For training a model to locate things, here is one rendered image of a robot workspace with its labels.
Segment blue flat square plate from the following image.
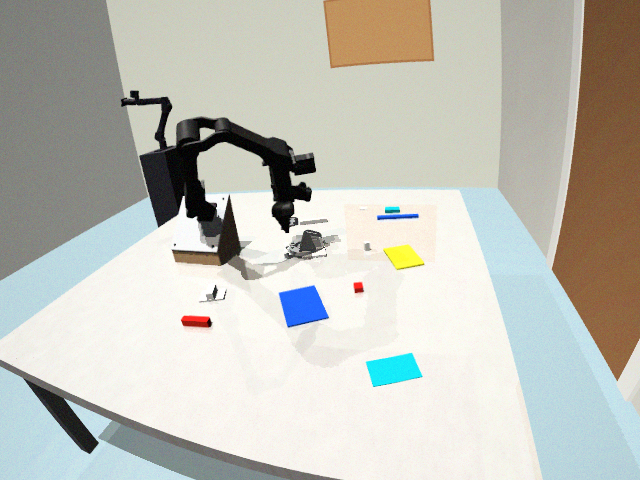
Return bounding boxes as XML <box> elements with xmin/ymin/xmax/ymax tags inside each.
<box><xmin>279</xmin><ymin>286</ymin><xmax>329</xmax><ymax>328</ymax></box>

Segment blue long flat bar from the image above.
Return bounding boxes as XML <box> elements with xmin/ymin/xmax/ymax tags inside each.
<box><xmin>377</xmin><ymin>214</ymin><xmax>419</xmax><ymax>220</ymax></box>

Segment cyan flat rectangular plate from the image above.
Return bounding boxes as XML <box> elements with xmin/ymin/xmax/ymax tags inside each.
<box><xmin>366</xmin><ymin>353</ymin><xmax>422</xmax><ymax>387</ymax></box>

